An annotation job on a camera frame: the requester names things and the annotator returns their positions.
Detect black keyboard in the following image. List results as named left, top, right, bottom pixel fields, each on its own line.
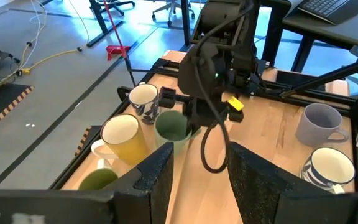
left=296, top=0, right=358, bottom=26

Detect yellow mug white handle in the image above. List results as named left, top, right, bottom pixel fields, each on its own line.
left=91, top=113, right=151, bottom=167

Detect white blue floral mug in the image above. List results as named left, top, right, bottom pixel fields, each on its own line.
left=128, top=83, right=161, bottom=126

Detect black office chair base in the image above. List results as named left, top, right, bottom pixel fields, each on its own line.
left=96, top=0, right=136, bottom=16

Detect wooden shelf black frame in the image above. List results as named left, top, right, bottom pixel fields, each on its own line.
left=50, top=55, right=245, bottom=224

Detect black desk frame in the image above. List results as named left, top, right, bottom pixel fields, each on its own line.
left=86, top=0, right=126, bottom=48

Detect white mug blue stripes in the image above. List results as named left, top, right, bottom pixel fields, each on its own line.
left=300, top=146, right=356, bottom=195

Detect yellow floor cable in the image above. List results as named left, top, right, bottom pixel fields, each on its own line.
left=0, top=49, right=81, bottom=91

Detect dark desk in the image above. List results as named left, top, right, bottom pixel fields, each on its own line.
left=260, top=0, right=358, bottom=73

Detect black right gripper cable loop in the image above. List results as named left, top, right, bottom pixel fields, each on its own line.
left=193, top=58, right=231, bottom=174

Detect teal green mug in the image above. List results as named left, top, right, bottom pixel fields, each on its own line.
left=153, top=109, right=202, bottom=156

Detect lavender mug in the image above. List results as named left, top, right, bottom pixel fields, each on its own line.
left=295, top=102, right=350, bottom=147

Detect white text mug olive interior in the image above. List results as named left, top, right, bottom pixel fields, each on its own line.
left=78, top=157, right=120, bottom=191

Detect white floor cable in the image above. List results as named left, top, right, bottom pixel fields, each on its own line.
left=19, top=0, right=90, bottom=71

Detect yellow label tag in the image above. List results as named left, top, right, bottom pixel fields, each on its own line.
left=227, top=96, right=245, bottom=112

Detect grey office chair base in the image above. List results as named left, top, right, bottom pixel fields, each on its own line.
left=152, top=0, right=196, bottom=27

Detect black diagonal bar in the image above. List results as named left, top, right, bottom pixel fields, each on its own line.
left=279, top=55, right=358, bottom=99

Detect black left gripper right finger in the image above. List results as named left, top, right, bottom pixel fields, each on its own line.
left=227, top=142, right=294, bottom=224

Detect black hazard-striped floor mat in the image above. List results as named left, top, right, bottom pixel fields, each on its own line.
left=0, top=82, right=35, bottom=140
left=74, top=125, right=103, bottom=157

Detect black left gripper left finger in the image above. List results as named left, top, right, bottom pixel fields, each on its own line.
left=114, top=142, right=175, bottom=224

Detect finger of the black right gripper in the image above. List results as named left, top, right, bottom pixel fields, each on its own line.
left=185, top=118, right=198, bottom=135

